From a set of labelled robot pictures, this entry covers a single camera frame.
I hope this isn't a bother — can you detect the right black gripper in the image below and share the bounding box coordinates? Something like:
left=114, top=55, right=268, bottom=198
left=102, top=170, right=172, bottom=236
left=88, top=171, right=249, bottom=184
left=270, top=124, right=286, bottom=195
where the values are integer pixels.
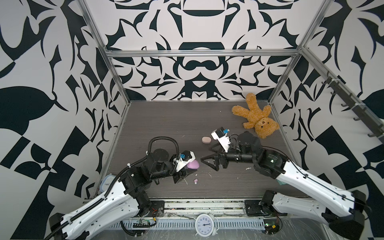
left=201, top=141, right=257, bottom=171

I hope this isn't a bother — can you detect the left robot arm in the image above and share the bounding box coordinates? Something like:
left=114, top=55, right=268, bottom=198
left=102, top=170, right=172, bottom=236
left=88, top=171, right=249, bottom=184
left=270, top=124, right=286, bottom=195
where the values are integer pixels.
left=45, top=137, right=196, bottom=240

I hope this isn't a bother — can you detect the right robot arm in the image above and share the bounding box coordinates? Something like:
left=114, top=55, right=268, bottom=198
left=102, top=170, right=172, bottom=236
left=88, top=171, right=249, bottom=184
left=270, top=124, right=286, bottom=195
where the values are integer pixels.
left=201, top=129, right=367, bottom=240

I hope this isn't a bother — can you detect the brown teddy bear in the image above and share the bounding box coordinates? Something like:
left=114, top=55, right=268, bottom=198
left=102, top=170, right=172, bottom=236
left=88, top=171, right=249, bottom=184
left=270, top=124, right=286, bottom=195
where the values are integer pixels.
left=232, top=93, right=280, bottom=139

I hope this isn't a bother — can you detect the white analog clock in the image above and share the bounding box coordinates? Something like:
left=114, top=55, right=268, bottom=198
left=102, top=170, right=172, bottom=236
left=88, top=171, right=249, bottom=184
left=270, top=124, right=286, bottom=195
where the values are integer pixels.
left=195, top=213, right=220, bottom=238

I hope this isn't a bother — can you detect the left circuit board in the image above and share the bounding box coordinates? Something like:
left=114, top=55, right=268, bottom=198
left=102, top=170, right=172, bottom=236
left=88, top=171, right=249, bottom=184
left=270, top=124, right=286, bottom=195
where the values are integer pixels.
left=132, top=218, right=157, bottom=228

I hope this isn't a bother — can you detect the circuit board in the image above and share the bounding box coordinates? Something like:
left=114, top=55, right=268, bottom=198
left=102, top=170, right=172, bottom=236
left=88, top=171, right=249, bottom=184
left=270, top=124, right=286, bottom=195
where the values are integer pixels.
left=132, top=218, right=157, bottom=228
left=262, top=219, right=283, bottom=235

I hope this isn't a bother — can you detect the light blue alarm clock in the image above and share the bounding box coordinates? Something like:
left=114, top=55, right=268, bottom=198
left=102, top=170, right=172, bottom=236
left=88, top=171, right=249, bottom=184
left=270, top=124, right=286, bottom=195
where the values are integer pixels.
left=99, top=174, right=116, bottom=193

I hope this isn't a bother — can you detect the right circuit board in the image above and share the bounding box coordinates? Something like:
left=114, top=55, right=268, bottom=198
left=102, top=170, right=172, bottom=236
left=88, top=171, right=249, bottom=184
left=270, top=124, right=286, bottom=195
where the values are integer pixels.
left=262, top=219, right=283, bottom=235

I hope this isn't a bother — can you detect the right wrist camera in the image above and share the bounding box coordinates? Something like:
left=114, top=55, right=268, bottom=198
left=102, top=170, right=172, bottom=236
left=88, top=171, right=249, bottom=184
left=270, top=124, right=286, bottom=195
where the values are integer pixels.
left=211, top=127, right=231, bottom=153

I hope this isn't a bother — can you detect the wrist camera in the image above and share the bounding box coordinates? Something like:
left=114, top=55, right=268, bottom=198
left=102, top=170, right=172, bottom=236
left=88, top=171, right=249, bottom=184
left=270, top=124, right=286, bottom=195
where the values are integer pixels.
left=174, top=151, right=196, bottom=172
left=211, top=127, right=231, bottom=153

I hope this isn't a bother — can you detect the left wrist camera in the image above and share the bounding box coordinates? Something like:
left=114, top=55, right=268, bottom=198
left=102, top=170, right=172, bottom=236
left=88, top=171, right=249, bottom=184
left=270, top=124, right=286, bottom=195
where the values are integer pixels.
left=174, top=151, right=196, bottom=172

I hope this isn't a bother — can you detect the aluminium front rail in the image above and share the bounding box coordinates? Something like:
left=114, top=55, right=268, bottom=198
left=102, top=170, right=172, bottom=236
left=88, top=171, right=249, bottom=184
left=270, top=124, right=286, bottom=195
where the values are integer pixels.
left=143, top=197, right=332, bottom=219

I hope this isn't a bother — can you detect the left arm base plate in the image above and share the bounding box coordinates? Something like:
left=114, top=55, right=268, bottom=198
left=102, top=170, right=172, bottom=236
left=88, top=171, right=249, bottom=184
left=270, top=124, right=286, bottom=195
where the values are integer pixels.
left=149, top=200, right=165, bottom=217

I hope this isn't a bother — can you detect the white slotted cable duct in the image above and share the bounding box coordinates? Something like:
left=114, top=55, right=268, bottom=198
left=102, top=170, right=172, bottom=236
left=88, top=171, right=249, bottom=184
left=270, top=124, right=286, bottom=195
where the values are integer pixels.
left=123, top=219, right=272, bottom=231

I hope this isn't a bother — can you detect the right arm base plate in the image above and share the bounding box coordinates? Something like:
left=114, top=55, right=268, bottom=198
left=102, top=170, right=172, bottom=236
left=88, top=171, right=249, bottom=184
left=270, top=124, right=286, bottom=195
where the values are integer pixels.
left=244, top=200, right=288, bottom=217

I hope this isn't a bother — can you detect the aluminium frame back bar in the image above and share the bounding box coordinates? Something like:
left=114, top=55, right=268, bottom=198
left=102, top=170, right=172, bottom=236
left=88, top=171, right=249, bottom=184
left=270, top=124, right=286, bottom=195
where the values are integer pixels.
left=106, top=49, right=299, bottom=58

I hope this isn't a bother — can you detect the black wall hook rack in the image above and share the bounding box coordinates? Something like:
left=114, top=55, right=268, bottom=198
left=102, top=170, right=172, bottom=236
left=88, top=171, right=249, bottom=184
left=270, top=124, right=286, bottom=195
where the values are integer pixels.
left=322, top=71, right=384, bottom=144

